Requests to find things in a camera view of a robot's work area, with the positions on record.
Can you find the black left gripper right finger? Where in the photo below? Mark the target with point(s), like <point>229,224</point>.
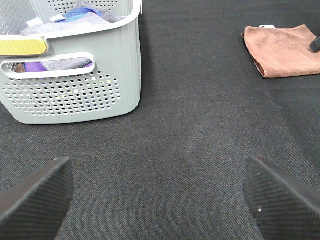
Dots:
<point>283,207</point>

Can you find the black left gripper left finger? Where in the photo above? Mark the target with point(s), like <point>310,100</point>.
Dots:
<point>35,208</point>

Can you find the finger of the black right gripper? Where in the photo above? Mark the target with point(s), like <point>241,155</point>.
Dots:
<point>315,45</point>

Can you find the brown towel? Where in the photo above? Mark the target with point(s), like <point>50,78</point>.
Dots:
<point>282,52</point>

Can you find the grey perforated laundry basket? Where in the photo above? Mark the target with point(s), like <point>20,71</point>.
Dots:
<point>110,87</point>

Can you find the purple towel in basket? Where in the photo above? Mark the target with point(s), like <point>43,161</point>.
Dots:
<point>31,67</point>

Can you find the blue towel in basket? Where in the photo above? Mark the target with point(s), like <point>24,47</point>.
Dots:
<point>76,14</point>

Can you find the grey towel in basket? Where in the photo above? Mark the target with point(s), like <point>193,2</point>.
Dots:
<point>85,23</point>

